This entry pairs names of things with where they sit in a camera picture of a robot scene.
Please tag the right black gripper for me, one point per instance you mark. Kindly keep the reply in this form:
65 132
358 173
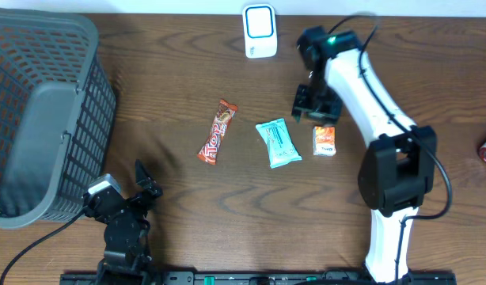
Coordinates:
327 116

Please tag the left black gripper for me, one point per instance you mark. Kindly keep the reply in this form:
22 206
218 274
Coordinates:
142 201

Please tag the small orange snack packet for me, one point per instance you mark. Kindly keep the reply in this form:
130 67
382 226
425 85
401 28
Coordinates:
324 141

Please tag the teal wet wipes pack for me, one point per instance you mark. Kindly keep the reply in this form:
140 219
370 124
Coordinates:
281 150

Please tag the red Top snack bag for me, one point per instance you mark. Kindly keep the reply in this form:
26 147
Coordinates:
225 113

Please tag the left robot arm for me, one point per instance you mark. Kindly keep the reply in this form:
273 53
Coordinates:
127 256

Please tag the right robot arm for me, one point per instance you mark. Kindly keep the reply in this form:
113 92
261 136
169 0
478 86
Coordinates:
397 169

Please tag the white barcode scanner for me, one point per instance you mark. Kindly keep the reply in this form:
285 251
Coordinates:
260 31

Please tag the grey plastic shopping basket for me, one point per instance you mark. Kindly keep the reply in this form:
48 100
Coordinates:
57 109

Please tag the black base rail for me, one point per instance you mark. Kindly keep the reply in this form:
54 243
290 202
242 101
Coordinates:
191 278

